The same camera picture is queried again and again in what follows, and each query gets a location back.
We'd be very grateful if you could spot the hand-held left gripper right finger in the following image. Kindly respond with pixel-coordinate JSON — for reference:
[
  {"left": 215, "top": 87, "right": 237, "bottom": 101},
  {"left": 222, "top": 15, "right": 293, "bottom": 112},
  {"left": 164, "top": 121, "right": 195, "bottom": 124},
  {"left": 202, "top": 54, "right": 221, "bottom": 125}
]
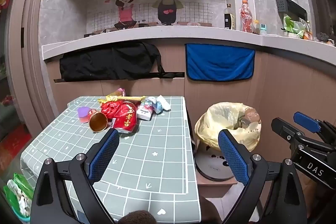
[{"left": 218, "top": 129, "right": 307, "bottom": 224}]

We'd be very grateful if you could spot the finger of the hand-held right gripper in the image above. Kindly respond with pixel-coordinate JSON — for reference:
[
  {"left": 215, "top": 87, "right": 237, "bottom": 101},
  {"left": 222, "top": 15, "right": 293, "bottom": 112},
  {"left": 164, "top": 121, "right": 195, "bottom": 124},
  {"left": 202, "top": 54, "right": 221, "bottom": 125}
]
[
  {"left": 271, "top": 118, "right": 334, "bottom": 152},
  {"left": 293, "top": 112, "right": 336, "bottom": 144}
]

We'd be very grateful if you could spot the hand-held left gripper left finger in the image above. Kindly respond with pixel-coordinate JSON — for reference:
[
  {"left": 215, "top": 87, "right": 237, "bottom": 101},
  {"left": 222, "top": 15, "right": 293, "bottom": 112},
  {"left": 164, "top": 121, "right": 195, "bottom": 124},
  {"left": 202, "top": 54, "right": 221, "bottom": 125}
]
[{"left": 31, "top": 129, "right": 121, "bottom": 224}]

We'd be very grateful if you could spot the trash bin with yellow bag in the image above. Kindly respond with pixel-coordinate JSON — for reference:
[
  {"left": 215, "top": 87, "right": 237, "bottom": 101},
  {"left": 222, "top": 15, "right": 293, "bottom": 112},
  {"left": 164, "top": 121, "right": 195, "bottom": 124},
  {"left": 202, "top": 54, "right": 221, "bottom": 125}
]
[{"left": 194, "top": 102, "right": 262, "bottom": 152}]

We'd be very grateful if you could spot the white pink small packet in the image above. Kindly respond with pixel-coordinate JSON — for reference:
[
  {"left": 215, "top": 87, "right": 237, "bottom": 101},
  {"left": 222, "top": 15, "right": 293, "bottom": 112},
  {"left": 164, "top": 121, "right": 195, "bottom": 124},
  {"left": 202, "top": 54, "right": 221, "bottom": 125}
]
[{"left": 139, "top": 101, "right": 154, "bottom": 120}]

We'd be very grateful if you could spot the yellow snack wrapper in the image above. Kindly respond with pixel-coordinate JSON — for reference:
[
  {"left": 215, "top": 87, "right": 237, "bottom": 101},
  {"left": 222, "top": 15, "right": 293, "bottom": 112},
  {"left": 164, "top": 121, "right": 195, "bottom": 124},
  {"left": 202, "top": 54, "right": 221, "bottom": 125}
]
[{"left": 106, "top": 88, "right": 147, "bottom": 104}]

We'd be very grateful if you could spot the round grey panda scale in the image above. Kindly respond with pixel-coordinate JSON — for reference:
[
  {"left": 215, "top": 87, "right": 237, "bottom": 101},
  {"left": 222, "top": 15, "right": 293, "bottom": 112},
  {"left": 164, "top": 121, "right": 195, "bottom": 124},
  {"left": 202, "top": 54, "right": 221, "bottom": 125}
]
[{"left": 195, "top": 144, "right": 235, "bottom": 182}]

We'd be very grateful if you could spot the brown crumpled wrapper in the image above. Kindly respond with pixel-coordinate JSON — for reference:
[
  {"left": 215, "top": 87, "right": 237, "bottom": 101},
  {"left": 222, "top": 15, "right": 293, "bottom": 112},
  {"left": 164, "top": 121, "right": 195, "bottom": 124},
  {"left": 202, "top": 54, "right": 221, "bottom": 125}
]
[{"left": 238, "top": 107, "right": 261, "bottom": 130}]

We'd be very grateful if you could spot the brown wooden stool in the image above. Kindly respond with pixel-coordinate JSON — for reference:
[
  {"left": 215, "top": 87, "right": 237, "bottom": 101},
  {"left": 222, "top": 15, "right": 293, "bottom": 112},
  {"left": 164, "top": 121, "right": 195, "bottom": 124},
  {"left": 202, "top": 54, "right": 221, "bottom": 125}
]
[{"left": 196, "top": 174, "right": 238, "bottom": 199}]

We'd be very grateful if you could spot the gold paper cup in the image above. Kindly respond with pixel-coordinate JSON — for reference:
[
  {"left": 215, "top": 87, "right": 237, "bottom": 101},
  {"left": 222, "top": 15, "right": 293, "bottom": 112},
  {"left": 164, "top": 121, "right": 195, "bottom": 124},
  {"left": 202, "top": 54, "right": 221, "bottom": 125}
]
[{"left": 89, "top": 109, "right": 109, "bottom": 132}]

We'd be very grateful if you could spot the crushed red drink can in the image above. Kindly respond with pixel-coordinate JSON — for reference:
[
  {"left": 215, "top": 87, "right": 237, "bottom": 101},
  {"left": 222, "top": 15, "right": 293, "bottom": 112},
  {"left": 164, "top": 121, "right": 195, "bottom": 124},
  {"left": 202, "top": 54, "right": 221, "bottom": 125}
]
[{"left": 113, "top": 101, "right": 138, "bottom": 134}]

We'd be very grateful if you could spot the red plastic wrapper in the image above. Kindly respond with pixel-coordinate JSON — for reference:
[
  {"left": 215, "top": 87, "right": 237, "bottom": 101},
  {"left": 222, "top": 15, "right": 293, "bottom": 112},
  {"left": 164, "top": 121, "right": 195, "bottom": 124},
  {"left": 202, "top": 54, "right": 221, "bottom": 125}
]
[{"left": 101, "top": 101, "right": 124, "bottom": 119}]

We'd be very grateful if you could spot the purple heart-shaped lid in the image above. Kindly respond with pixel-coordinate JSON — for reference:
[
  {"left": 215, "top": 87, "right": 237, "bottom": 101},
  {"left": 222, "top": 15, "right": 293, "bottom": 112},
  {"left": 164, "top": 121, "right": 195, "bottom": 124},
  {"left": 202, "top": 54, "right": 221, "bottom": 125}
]
[{"left": 78, "top": 106, "right": 92, "bottom": 123}]

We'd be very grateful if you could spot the white blue crumpled wrapper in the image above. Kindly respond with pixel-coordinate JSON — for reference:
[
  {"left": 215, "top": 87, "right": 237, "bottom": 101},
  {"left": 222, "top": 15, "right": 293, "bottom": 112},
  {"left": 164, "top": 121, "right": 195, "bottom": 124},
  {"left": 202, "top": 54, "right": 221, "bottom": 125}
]
[{"left": 147, "top": 97, "right": 164, "bottom": 114}]

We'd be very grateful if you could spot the white crumpled tissue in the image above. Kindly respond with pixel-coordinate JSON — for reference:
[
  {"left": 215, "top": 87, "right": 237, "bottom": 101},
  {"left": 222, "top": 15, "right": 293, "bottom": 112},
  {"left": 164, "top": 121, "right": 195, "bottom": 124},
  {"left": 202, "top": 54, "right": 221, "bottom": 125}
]
[{"left": 157, "top": 95, "right": 172, "bottom": 111}]

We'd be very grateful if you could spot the black scouring pad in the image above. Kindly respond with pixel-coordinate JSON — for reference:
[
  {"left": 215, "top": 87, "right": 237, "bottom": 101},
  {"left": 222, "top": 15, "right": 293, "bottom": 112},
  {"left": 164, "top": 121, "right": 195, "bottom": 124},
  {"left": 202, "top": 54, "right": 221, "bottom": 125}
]
[{"left": 315, "top": 32, "right": 330, "bottom": 43}]

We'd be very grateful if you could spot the orange packet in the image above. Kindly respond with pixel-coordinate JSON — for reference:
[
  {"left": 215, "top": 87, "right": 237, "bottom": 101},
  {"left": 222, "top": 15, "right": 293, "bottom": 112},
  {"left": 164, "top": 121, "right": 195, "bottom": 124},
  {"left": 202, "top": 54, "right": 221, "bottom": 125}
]
[{"left": 302, "top": 21, "right": 314, "bottom": 41}]

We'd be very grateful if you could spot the red floor mat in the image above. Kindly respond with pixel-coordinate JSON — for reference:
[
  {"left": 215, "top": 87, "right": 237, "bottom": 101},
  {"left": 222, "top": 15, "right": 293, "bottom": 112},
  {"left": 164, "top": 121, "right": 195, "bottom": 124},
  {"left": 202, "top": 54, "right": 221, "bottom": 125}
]
[{"left": 0, "top": 132, "right": 32, "bottom": 161}]

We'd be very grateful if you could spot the green plastic bag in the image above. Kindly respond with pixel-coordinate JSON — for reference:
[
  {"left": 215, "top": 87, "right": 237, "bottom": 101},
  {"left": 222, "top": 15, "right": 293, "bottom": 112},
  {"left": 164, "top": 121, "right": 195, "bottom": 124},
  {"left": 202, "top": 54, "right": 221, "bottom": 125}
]
[{"left": 3, "top": 173, "right": 34, "bottom": 218}]

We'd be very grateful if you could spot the blue towel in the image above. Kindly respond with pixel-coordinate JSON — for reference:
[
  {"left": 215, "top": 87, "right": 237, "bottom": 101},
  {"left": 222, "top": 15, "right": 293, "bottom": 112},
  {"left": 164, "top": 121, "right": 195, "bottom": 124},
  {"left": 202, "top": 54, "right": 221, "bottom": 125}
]
[{"left": 185, "top": 43, "right": 256, "bottom": 82}]

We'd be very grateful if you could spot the green vegetable bag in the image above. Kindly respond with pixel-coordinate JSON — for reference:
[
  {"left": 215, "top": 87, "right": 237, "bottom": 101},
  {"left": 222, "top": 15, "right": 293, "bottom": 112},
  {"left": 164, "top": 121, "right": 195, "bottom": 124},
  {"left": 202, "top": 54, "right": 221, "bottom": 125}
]
[{"left": 282, "top": 15, "right": 305, "bottom": 38}]

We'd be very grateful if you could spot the black fabric bag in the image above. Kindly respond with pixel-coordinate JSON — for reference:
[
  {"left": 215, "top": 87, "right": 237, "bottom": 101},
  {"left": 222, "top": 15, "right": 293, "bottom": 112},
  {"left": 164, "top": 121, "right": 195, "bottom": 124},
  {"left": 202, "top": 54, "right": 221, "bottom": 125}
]
[{"left": 59, "top": 42, "right": 185, "bottom": 82}]

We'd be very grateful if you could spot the black utensil rack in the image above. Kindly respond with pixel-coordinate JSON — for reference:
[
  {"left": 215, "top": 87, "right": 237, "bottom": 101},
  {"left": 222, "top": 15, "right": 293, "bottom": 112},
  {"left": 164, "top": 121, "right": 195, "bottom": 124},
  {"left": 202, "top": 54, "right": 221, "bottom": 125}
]
[{"left": 276, "top": 0, "right": 307, "bottom": 20}]

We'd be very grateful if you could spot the dark sauce bottle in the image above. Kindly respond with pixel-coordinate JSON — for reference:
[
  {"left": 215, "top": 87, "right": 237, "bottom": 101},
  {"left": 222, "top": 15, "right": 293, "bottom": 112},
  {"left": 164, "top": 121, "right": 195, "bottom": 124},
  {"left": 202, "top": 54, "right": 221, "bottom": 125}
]
[{"left": 224, "top": 4, "right": 236, "bottom": 30}]

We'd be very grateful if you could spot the brown door frame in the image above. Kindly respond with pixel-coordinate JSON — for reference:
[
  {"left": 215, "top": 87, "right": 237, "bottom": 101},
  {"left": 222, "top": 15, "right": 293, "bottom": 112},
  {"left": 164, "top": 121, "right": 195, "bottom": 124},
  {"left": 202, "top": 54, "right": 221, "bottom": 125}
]
[{"left": 8, "top": 0, "right": 62, "bottom": 135}]

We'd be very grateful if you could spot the cartoon couple wall sticker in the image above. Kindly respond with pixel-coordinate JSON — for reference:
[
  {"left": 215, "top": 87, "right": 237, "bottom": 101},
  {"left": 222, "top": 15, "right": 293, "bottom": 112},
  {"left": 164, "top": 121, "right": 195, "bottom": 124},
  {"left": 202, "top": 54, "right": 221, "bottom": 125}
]
[{"left": 87, "top": 0, "right": 212, "bottom": 31}]

